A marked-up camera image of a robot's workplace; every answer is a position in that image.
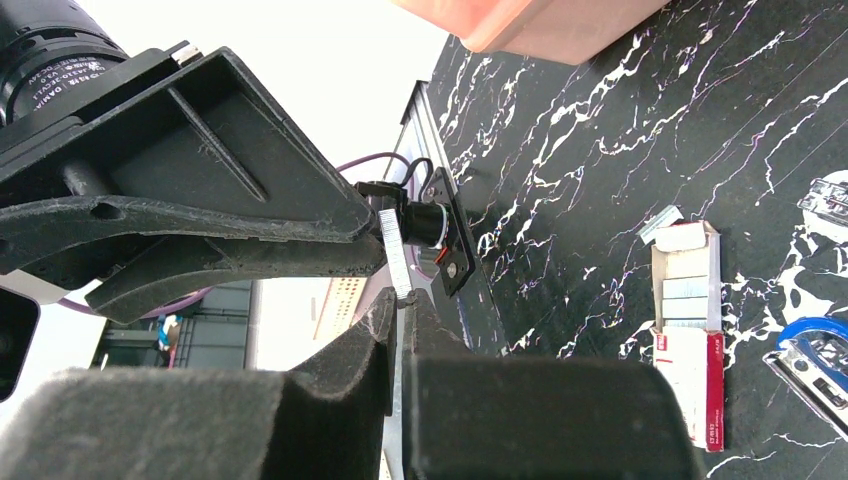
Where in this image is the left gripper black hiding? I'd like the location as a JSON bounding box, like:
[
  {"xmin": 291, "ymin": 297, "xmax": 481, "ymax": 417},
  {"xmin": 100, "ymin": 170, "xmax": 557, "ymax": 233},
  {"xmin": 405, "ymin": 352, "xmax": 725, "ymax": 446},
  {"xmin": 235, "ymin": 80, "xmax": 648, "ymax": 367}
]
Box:
[{"xmin": 1, "ymin": 1, "xmax": 376, "ymax": 246}]

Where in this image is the dark storage crate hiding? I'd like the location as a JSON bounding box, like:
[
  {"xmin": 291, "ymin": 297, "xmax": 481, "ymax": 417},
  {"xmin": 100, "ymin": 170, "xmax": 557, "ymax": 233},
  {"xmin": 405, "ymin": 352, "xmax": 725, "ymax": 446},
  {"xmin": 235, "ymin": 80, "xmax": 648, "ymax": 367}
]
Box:
[{"xmin": 90, "ymin": 281, "xmax": 253, "ymax": 370}]

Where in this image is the silver staple strip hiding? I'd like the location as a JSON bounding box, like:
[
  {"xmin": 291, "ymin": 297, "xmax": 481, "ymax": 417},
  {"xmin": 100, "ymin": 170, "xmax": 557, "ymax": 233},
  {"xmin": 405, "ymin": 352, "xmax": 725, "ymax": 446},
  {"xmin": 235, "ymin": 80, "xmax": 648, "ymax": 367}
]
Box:
[{"xmin": 378, "ymin": 209, "xmax": 412, "ymax": 302}]

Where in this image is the pink plastic storage box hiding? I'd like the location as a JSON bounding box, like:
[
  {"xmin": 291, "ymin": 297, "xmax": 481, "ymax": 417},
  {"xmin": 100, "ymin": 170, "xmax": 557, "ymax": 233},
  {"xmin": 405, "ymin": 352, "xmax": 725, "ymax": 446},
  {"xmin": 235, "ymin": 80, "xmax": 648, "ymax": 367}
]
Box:
[{"xmin": 393, "ymin": 0, "xmax": 668, "ymax": 65}]

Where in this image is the loose small staple strip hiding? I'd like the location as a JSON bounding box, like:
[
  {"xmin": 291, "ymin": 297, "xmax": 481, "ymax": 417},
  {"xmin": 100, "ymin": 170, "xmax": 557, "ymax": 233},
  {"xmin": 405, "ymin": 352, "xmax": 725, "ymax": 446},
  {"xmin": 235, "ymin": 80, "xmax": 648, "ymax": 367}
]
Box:
[{"xmin": 638, "ymin": 205, "xmax": 683, "ymax": 245}]

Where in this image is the red white staple box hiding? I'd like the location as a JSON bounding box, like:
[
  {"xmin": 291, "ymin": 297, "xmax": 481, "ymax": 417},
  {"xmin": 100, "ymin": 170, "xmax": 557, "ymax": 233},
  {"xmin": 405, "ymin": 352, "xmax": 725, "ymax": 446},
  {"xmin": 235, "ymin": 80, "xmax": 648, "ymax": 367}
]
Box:
[{"xmin": 651, "ymin": 221, "xmax": 725, "ymax": 452}]

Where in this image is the beige small stapler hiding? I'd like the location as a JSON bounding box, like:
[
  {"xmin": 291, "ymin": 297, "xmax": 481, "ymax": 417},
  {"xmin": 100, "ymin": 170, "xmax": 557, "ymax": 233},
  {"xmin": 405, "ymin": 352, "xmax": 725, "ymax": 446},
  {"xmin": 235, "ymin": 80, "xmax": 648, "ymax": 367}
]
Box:
[{"xmin": 797, "ymin": 170, "xmax": 847, "ymax": 242}]

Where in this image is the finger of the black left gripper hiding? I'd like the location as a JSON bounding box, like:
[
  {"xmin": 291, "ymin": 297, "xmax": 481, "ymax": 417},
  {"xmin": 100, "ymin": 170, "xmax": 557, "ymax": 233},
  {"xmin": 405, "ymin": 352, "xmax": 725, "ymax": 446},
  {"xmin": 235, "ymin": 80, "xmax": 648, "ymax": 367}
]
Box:
[{"xmin": 85, "ymin": 235, "xmax": 386, "ymax": 322}]

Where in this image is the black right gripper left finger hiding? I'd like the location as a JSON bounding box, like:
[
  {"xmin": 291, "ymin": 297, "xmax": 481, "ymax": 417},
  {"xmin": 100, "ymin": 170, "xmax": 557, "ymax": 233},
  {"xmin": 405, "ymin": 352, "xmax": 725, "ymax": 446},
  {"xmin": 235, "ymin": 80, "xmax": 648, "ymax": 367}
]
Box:
[{"xmin": 1, "ymin": 288, "xmax": 398, "ymax": 479}]

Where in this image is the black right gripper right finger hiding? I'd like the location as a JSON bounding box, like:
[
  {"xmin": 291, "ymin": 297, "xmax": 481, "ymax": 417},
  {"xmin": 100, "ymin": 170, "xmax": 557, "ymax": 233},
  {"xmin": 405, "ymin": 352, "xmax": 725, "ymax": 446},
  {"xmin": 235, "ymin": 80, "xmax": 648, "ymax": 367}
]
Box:
[{"xmin": 401, "ymin": 290, "xmax": 703, "ymax": 479}]

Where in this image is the blue stapler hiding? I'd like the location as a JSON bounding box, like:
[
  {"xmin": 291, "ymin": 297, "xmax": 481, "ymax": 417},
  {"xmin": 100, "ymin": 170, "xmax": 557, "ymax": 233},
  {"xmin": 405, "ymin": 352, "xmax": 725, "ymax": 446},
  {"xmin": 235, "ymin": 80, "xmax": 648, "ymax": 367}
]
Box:
[{"xmin": 762, "ymin": 317, "xmax": 847, "ymax": 438}]

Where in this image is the black motor on base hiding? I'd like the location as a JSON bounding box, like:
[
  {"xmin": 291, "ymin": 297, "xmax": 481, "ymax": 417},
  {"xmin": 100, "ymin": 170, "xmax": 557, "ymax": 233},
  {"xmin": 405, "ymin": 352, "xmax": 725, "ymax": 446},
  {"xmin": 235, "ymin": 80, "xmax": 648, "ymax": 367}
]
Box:
[{"xmin": 354, "ymin": 157, "xmax": 475, "ymax": 297}]

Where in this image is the pink perforated basket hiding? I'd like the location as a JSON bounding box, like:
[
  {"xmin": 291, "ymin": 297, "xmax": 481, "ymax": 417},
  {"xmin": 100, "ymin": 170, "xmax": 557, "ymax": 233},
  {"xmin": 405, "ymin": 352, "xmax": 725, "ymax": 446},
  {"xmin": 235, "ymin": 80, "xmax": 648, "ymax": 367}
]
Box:
[{"xmin": 313, "ymin": 277, "xmax": 367, "ymax": 342}]

